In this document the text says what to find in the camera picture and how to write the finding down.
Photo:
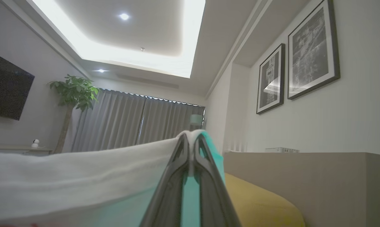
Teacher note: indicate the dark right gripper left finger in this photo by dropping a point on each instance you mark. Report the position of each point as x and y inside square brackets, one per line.
[169, 198]

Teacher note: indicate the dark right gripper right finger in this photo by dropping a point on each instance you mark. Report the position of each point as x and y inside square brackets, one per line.
[213, 201]

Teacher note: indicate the red mesh jersey with lettering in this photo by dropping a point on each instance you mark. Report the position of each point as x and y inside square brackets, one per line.
[82, 176]

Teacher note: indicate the round ceiling spot light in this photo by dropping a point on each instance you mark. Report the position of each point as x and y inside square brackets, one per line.
[124, 16]
[101, 70]

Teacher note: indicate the mustard yellow cushion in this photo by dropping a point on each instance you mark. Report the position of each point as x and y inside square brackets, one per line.
[259, 205]

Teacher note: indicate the grey curtain panel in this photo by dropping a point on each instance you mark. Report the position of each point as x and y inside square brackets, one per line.
[114, 123]
[168, 119]

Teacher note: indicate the lamp with pale shade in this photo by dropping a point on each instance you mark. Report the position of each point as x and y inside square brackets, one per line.
[196, 119]

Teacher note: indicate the white flat box device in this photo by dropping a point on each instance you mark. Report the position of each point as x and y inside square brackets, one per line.
[281, 150]

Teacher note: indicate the beige half-height partition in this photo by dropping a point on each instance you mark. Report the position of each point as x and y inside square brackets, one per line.
[319, 183]

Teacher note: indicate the small black framed picture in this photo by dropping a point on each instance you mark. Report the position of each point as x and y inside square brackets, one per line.
[270, 80]

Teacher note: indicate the green potted tree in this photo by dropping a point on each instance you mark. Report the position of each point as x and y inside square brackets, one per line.
[74, 91]

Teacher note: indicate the light wooden shelf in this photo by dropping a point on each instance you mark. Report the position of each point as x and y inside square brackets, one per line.
[16, 148]

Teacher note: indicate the large black framed picture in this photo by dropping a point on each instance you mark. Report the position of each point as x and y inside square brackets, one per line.
[311, 50]

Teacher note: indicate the small white security camera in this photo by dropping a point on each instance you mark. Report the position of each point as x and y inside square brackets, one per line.
[35, 143]

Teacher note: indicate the black wall television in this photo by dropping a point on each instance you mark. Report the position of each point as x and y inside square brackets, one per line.
[7, 88]

